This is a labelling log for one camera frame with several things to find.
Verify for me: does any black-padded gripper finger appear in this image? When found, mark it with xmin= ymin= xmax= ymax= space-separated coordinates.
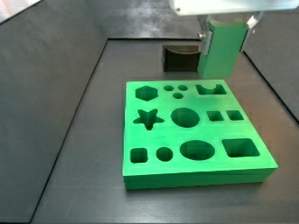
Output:
xmin=197 ymin=15 xmax=212 ymax=55

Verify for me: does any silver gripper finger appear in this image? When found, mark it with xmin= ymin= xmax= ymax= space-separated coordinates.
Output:
xmin=240 ymin=11 xmax=264 ymax=51

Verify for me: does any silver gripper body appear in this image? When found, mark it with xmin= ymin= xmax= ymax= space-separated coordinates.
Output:
xmin=169 ymin=0 xmax=299 ymax=16

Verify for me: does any green arch block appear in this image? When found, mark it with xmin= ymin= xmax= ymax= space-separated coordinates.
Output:
xmin=197 ymin=19 xmax=248 ymax=79

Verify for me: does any green shape sorting board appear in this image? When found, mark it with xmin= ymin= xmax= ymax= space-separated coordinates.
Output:
xmin=123 ymin=80 xmax=277 ymax=190

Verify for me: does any black curved holder stand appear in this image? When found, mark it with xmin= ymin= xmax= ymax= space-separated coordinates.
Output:
xmin=163 ymin=45 xmax=200 ymax=72

